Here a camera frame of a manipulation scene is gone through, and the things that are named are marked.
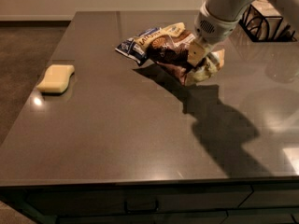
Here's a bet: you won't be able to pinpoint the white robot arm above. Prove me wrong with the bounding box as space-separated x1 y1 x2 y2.
188 0 299 66

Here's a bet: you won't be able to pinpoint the yellow sponge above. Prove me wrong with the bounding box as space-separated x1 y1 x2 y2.
36 64 75 93

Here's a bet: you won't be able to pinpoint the brown chip bag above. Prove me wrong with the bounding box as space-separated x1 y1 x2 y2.
135 22 225 86

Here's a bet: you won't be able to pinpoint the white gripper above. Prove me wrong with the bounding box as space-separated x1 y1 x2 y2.
187 2 243 67

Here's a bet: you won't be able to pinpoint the black wire napkin holder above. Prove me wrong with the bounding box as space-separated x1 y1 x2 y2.
239 0 296 42

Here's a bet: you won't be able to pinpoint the blue chip bag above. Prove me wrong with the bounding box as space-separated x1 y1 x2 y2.
115 28 160 66

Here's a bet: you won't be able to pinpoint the dark cabinet drawers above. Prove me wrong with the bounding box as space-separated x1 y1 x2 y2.
0 183 299 224

